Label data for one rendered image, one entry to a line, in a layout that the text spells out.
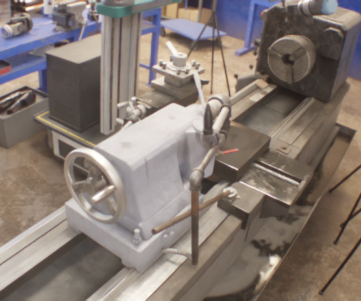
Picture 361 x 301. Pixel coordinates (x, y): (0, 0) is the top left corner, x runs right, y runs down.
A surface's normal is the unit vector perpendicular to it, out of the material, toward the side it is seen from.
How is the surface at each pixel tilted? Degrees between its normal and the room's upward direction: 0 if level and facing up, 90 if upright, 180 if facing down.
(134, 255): 90
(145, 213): 66
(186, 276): 0
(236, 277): 0
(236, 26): 90
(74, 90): 90
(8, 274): 0
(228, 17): 90
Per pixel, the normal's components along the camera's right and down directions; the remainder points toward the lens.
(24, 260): 0.09, -0.84
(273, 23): -0.57, 0.39
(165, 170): 0.81, 0.15
